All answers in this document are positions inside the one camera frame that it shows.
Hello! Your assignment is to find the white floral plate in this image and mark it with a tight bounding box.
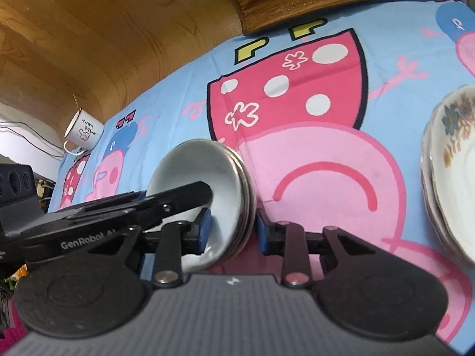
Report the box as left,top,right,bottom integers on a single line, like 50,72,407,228
420,85,474,265

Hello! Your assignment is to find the Peppa Pig blue tablecloth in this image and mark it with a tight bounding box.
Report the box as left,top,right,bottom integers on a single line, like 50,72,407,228
51,0,474,352

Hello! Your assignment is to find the white bowl stack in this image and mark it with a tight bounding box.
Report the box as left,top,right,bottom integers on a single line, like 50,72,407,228
147,139,256,273

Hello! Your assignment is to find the white enamel mug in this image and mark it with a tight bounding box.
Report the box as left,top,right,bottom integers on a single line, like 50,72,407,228
63,109,104,156

